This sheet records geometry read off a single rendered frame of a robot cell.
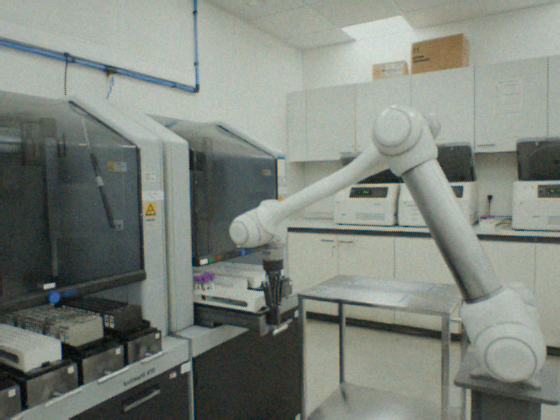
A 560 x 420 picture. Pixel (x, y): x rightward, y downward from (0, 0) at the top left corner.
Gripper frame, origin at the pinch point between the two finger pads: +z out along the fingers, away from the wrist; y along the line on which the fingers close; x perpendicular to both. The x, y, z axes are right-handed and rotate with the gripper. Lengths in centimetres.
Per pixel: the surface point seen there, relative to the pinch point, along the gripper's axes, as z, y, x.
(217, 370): 23.0, 6.1, -22.3
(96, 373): 4, 58, -22
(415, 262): 18, -228, -8
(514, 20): -181, -292, 60
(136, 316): -5.0, 37.1, -29.7
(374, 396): 52, -59, 17
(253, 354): 25.0, -18.0, -22.3
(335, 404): 52, -44, 4
